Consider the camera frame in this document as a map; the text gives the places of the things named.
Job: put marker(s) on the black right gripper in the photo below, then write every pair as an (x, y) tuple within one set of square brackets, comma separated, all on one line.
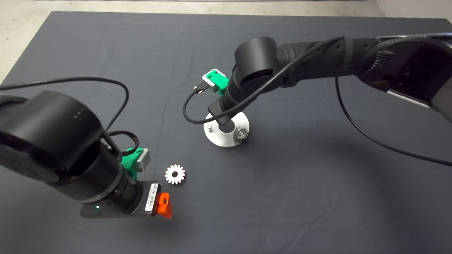
[(220, 114)]

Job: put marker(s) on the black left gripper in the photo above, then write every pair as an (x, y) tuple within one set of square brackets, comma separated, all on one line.
[(148, 199)]

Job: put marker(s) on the larger steel gear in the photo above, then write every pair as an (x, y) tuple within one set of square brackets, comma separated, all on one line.
[(180, 180)]

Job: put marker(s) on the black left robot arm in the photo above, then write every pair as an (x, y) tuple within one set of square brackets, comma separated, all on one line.
[(49, 130)]

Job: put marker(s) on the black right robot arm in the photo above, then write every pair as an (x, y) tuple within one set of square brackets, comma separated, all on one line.
[(317, 60)]

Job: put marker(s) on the small steel gear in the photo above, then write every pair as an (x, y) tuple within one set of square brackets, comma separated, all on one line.
[(241, 136)]

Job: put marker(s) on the round metal plate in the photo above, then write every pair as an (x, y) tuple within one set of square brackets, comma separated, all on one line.
[(226, 141)]

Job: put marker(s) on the dark grey table cloth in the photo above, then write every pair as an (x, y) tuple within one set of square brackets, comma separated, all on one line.
[(282, 194)]

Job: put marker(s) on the green right camera mount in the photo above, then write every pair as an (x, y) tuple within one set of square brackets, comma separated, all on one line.
[(220, 83)]

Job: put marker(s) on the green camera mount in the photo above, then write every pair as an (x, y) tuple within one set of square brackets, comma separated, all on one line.
[(129, 164), (220, 83)]

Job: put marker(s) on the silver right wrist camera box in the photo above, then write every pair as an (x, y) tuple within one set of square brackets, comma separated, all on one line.
[(208, 83)]

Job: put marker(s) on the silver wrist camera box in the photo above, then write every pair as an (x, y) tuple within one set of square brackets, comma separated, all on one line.
[(208, 83), (143, 161)]

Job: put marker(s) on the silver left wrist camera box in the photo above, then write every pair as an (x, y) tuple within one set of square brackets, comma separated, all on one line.
[(143, 161)]

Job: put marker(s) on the green left camera mount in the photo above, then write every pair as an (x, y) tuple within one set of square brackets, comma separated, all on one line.
[(129, 164)]

